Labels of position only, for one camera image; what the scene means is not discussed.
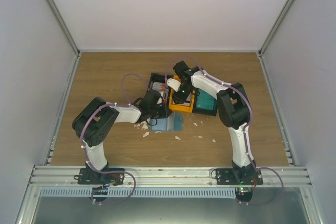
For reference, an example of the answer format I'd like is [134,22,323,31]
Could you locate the blue card holder wallet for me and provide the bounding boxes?
[150,113,183,132]

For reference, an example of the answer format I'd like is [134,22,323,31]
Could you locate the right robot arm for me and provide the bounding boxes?
[165,61,256,185]

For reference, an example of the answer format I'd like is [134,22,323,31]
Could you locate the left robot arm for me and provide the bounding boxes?
[72,89,172,184]

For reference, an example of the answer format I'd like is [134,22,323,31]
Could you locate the teal cards stack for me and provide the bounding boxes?
[196,94,216,111]

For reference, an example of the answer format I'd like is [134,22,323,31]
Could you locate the red white cards stack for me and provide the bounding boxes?
[152,82,169,99]

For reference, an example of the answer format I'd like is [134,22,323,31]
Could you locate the yellow bin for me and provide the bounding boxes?
[169,88,195,113]

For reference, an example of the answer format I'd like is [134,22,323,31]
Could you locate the right black bin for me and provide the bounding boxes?
[193,89,217,116]

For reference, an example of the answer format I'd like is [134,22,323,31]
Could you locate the black bin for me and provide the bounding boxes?
[148,72,171,104]
[193,89,217,116]

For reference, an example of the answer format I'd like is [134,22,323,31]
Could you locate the left black bin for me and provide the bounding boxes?
[148,72,171,104]

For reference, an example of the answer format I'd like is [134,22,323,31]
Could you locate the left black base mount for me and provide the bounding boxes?
[74,167,124,186]

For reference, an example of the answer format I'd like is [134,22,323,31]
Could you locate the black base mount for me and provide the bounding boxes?
[210,168,264,186]
[74,167,124,186]

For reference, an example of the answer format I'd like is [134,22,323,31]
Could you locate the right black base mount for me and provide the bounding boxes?
[210,168,264,186]

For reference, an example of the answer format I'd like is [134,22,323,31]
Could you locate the aluminium front rail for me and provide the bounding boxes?
[28,166,312,188]

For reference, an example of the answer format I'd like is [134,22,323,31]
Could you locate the grey slotted cable duct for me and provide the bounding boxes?
[40,187,236,199]

